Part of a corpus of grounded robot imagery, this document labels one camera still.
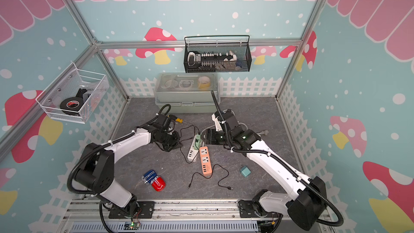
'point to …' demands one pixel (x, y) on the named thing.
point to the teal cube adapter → (245, 171)
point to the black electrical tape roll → (71, 103)
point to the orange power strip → (205, 160)
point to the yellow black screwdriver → (180, 120)
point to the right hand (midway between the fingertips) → (205, 136)
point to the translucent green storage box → (187, 92)
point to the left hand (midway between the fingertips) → (183, 146)
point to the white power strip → (193, 153)
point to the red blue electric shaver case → (151, 177)
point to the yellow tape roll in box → (204, 82)
